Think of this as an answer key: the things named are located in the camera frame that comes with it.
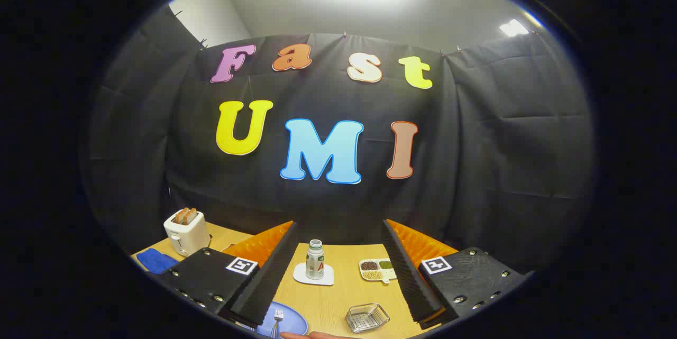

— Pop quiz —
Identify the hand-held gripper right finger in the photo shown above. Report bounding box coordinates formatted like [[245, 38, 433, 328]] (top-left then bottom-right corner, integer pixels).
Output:
[[382, 219, 529, 330]]

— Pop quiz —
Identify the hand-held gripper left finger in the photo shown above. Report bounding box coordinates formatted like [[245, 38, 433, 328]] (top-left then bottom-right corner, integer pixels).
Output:
[[159, 221, 299, 329]]

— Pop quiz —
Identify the white divided bean dish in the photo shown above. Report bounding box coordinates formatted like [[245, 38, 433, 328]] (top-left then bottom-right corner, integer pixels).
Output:
[[359, 258, 397, 284]]

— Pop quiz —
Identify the white green drink bottle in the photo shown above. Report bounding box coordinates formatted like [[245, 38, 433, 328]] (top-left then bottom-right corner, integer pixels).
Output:
[[305, 240, 326, 280]]

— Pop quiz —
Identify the blue round plate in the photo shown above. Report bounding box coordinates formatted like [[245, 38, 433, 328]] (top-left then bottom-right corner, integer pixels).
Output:
[[257, 301, 309, 338]]

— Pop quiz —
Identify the white coaster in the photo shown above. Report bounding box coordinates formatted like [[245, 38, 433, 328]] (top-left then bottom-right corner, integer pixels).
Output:
[[292, 262, 335, 287]]

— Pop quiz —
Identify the white toaster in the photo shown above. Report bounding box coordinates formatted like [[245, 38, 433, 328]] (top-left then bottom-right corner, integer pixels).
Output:
[[163, 209, 211, 258]]

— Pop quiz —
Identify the blue folded cloth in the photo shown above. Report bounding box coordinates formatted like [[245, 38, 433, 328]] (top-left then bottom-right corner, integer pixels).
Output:
[[136, 248, 179, 275]]

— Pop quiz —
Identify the small ceiling light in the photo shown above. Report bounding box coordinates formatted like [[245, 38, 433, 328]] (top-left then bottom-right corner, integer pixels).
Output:
[[499, 19, 529, 38]]

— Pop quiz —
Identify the metal wire cutlery basket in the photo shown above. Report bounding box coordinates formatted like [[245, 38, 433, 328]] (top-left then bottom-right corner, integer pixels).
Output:
[[345, 303, 391, 334]]

